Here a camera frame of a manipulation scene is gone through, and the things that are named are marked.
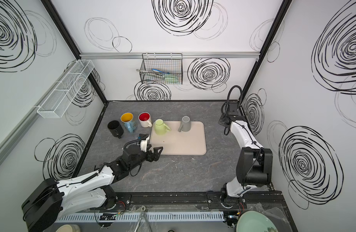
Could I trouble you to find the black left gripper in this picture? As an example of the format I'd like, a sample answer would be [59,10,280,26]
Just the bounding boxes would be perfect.
[129,143,163,172]

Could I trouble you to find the light green mug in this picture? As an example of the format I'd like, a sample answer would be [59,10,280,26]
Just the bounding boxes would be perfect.
[154,119,171,135]

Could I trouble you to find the white mug red inside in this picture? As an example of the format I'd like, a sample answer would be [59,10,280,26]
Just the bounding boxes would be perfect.
[138,112,153,128]

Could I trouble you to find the beige plastic tray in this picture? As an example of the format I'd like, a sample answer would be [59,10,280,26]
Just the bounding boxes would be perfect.
[149,121,207,156]

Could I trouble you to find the grey mug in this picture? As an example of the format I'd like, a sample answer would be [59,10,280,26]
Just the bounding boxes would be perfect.
[178,116,191,132]

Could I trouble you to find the blue butterfly mug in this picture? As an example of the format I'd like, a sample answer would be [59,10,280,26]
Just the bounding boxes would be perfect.
[120,113,137,133]

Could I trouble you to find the black mug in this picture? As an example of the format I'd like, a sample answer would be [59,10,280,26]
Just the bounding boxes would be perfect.
[107,120,124,139]

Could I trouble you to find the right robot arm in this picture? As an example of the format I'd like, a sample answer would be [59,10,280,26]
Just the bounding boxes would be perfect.
[219,85,273,208]

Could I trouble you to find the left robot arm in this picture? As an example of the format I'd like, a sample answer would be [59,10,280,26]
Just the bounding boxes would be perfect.
[22,134,163,232]

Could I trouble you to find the utensils in basket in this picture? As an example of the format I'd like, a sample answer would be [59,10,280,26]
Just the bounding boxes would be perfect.
[136,69,179,84]

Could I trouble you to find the light green plate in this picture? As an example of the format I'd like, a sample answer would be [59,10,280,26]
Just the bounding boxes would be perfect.
[236,211,278,232]

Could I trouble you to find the cream round object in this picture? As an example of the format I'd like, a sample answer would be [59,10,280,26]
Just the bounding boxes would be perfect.
[56,224,81,232]

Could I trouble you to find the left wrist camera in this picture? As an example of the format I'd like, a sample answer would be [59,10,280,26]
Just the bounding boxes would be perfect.
[137,134,150,152]

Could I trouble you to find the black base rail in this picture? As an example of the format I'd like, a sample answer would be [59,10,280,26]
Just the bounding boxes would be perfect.
[115,191,285,210]

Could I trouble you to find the white cable duct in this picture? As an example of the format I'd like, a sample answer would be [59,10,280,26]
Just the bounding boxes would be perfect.
[56,211,224,223]

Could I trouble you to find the black wire basket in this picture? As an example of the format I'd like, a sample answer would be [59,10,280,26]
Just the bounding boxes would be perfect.
[140,53,183,85]

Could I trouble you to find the white mesh wall shelf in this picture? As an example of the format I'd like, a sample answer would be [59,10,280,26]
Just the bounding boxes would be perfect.
[37,60,94,119]

